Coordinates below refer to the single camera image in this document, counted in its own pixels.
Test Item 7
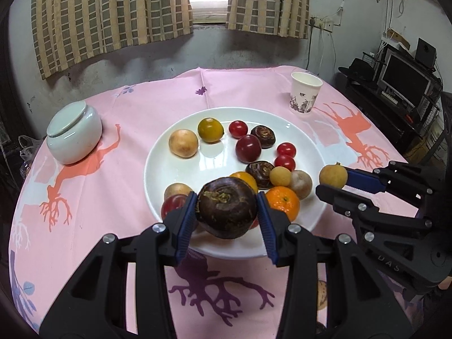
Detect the wall socket strip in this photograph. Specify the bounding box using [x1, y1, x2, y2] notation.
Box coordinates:
[309, 16, 334, 32]

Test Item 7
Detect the small yellow round fruit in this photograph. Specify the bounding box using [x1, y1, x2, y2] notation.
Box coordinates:
[319, 162, 348, 189]
[269, 166, 292, 187]

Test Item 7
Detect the pale yellow passion fruit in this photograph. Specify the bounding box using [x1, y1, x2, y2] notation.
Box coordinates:
[168, 129, 199, 158]

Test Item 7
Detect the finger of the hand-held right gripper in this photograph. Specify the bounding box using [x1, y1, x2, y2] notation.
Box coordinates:
[315, 184, 434, 245]
[344, 160, 442, 212]

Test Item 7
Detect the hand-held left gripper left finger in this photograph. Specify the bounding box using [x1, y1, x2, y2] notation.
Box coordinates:
[39, 191, 199, 339]

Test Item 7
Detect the orange mandarin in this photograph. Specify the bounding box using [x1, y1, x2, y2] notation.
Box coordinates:
[265, 186, 301, 221]

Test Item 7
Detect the wide checked curtain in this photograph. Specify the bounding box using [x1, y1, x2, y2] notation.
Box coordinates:
[30, 0, 194, 81]

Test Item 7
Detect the computer monitor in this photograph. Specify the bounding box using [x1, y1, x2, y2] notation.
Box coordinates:
[376, 49, 433, 105]

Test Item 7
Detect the narrow checked curtain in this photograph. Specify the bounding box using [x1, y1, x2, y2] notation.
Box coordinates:
[226, 0, 311, 39]

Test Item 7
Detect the clear plastic bag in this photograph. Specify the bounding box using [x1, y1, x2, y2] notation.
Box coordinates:
[18, 135, 43, 177]

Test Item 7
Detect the black speaker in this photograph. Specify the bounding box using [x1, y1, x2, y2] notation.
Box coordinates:
[415, 38, 436, 66]

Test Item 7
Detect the floral paper cup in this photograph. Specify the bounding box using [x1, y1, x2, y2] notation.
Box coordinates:
[290, 71, 324, 114]

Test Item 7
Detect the brown passion fruit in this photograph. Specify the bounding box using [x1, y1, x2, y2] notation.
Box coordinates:
[289, 170, 313, 200]

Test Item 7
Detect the black media stand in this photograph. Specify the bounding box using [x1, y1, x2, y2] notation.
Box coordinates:
[341, 74, 446, 156]

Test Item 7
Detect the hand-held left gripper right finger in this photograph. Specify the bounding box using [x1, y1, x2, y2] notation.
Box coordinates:
[256, 191, 414, 339]

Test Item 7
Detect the pink printed tablecloth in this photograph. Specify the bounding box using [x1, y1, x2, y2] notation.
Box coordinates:
[9, 65, 421, 339]

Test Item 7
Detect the speckled pale round fruit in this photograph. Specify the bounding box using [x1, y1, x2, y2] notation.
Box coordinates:
[317, 280, 328, 311]

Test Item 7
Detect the orange-yellow tomato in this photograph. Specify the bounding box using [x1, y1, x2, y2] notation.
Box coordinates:
[197, 118, 225, 144]

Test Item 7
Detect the dark red tomato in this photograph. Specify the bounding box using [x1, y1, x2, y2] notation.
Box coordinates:
[235, 134, 262, 164]
[161, 195, 189, 221]

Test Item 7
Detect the large dark water chestnut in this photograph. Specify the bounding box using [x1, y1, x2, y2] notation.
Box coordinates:
[196, 178, 258, 240]

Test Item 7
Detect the black hat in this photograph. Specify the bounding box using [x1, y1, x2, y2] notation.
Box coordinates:
[338, 58, 375, 82]

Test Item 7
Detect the yellow tomato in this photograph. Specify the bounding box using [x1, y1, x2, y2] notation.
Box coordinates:
[229, 171, 259, 195]

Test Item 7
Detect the white oval plate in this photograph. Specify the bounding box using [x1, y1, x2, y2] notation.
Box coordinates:
[144, 107, 327, 258]

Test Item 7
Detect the pale green lidded ceramic jar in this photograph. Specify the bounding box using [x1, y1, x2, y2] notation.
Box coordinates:
[46, 101, 103, 165]

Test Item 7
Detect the green-brown passion fruit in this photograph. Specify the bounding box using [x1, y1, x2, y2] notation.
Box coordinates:
[164, 182, 194, 202]

